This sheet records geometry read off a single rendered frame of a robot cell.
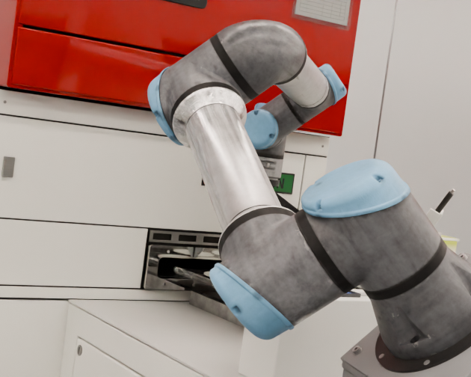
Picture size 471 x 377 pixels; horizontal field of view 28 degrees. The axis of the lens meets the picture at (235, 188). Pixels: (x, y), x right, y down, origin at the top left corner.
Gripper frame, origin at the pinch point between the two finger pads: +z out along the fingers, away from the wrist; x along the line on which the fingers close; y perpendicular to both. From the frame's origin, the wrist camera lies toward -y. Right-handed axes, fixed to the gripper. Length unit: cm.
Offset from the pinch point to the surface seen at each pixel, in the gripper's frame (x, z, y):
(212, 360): 41.7, 9.3, 12.7
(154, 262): -3.4, 0.8, 22.0
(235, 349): 32.3, 9.3, 7.6
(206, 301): -0.2, 7.1, 10.3
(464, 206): -252, -10, -139
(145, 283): -2.8, 5.2, 23.3
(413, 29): -229, -88, -93
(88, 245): 2.2, -1.9, 35.9
